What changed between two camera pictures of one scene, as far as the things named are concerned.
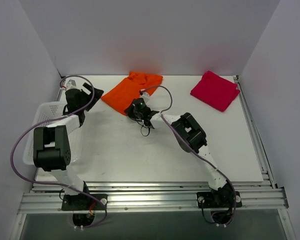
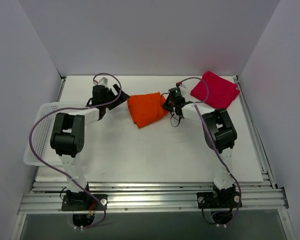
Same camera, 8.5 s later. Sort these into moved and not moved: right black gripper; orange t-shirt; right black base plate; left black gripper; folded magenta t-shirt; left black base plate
Moved: orange t-shirt; right black gripper; left black gripper
Not moved: left black base plate; right black base plate; folded magenta t-shirt
